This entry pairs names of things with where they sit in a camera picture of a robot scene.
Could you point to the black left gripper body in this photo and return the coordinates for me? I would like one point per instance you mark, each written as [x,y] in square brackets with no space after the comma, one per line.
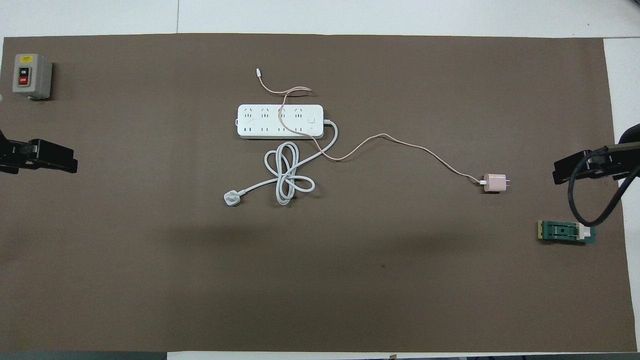
[4,138]

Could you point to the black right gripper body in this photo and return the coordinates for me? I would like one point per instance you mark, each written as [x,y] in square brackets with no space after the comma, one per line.
[631,136]

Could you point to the pink charger adapter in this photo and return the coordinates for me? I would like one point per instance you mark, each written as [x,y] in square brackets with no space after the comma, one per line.
[494,183]

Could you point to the white power strip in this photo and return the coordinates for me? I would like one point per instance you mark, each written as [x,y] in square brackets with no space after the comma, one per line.
[260,131]

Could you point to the brown table mat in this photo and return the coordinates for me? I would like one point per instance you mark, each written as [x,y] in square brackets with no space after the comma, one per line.
[400,275]

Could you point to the green knife switch block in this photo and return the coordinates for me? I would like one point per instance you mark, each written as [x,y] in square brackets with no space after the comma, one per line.
[562,231]

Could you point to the grey on-off switch box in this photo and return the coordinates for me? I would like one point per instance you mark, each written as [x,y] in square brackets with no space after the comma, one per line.
[37,77]

